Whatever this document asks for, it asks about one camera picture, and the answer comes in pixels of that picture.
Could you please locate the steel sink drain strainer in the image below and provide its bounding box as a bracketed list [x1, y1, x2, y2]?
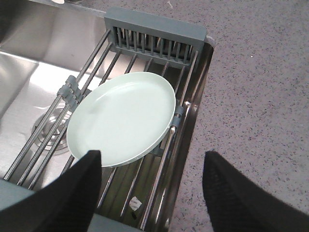
[31, 107, 72, 154]

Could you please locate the grey sink drying rack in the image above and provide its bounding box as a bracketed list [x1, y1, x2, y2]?
[0, 6, 207, 232]

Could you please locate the light green round plate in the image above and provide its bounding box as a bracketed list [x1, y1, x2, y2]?
[67, 72, 176, 167]

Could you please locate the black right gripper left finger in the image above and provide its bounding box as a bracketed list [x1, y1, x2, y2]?
[0, 150, 102, 232]

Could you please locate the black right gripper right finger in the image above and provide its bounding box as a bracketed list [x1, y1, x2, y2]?
[202, 151, 309, 232]

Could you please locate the stainless steel sink basin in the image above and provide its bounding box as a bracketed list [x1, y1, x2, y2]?
[0, 0, 215, 232]

